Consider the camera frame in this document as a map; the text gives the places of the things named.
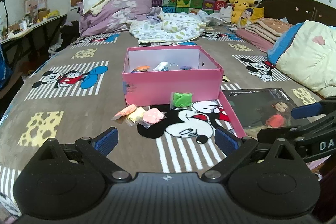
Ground pink box lid with photo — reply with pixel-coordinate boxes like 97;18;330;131
223;88;309;137

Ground orange-pink clay bag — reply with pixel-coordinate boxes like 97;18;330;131
112;104;137;120

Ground yellow clay bag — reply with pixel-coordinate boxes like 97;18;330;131
125;107;146;126

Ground pink clay bag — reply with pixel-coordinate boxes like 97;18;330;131
137;108;166;128

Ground green clay bag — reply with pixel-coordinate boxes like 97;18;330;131
170;92;193;109

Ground cream and blue quilt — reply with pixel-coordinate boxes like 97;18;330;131
267;20;335;98

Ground Mickey Mouse bed sheet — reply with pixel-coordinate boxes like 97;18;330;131
1;30;319;200

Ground pink cardboard box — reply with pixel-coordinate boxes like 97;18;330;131
122;45;224;106

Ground orange clay bag in box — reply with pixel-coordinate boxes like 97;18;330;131
132;66;150;73

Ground folded pink blanket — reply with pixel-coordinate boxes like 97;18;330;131
235;18;293;53

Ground dark wooden headboard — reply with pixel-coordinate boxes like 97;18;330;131
257;0;336;26

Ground cluttered side desk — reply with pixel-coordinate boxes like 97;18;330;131
0;13;68;72

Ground white plush toy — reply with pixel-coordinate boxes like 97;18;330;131
220;5;233;24

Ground white leaf-print blanket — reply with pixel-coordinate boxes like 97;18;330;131
126;11;209;42

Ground Pikachu plush toy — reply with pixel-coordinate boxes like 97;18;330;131
227;0;264;24

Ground purple floral duvet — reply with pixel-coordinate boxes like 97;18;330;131
78;0;152;37

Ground picture board on desk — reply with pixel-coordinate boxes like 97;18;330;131
25;0;47;14

